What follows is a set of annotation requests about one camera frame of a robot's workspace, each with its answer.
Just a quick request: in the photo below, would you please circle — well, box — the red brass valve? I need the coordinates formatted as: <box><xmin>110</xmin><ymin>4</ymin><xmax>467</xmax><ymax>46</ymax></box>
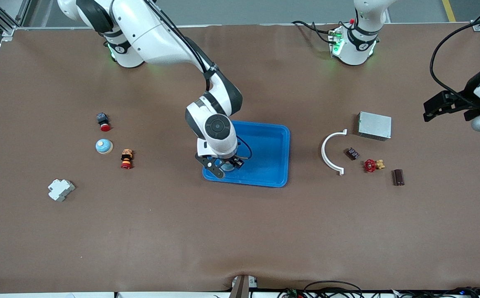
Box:
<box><xmin>363</xmin><ymin>159</ymin><xmax>386</xmax><ymax>173</ymax></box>

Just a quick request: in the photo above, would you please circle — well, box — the grey metal bracket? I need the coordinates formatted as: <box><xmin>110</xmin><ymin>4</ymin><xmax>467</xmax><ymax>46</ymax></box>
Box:
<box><xmin>229</xmin><ymin>274</ymin><xmax>258</xmax><ymax>298</ymax></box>

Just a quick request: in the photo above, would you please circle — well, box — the white curved pipe clip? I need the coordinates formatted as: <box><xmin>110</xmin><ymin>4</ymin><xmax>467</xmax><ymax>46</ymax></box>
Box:
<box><xmin>321</xmin><ymin>129</ymin><xmax>348</xmax><ymax>176</ymax></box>

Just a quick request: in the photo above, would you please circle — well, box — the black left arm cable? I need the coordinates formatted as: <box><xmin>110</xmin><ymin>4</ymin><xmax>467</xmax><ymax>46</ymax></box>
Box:
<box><xmin>429</xmin><ymin>14</ymin><xmax>480</xmax><ymax>102</ymax></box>

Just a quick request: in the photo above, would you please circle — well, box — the black cable loop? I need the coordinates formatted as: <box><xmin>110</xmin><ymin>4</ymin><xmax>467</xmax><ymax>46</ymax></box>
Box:
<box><xmin>302</xmin><ymin>280</ymin><xmax>365</xmax><ymax>298</ymax></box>

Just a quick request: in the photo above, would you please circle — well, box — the red orange emergency button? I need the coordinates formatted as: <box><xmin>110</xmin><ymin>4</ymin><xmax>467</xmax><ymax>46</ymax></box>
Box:
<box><xmin>120</xmin><ymin>149</ymin><xmax>134</xmax><ymax>170</ymax></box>

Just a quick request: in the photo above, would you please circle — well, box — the black base cable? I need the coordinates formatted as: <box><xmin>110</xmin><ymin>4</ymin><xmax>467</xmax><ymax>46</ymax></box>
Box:
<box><xmin>292</xmin><ymin>19</ymin><xmax>350</xmax><ymax>44</ymax></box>

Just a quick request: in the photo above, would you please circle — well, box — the black cable bundle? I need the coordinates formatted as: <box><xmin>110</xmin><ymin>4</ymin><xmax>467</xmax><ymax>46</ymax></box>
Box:
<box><xmin>393</xmin><ymin>286</ymin><xmax>480</xmax><ymax>298</ymax></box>

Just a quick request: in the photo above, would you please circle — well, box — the black red push button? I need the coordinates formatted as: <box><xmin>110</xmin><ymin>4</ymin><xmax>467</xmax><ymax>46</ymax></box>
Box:
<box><xmin>96</xmin><ymin>113</ymin><xmax>112</xmax><ymax>132</ymax></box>

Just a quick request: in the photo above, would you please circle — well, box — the blue plastic tray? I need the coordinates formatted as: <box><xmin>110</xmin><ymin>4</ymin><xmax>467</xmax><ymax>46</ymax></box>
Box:
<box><xmin>202</xmin><ymin>119</ymin><xmax>291</xmax><ymax>188</ymax></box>

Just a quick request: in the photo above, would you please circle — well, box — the white circuit breaker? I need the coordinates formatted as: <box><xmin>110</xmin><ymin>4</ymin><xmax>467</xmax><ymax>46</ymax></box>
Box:
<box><xmin>48</xmin><ymin>179</ymin><xmax>76</xmax><ymax>202</ymax></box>

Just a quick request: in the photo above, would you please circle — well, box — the grey metal power supply box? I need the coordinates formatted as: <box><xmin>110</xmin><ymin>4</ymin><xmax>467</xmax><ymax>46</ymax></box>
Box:
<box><xmin>357</xmin><ymin>111</ymin><xmax>392</xmax><ymax>142</ymax></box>

